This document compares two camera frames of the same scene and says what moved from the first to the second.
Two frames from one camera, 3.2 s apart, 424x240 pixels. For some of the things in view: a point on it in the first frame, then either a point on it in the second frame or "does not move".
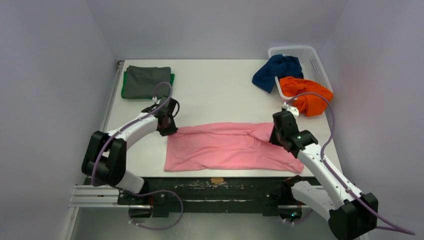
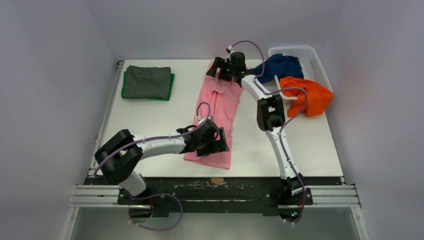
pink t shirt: (228, 146) → (218, 102)
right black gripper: (278, 133) → (222, 68)
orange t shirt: (310, 105) does not move
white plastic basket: (312, 67) does not move
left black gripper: (171, 130) → (219, 146)
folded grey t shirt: (141, 82) does not move
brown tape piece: (217, 180) does not move
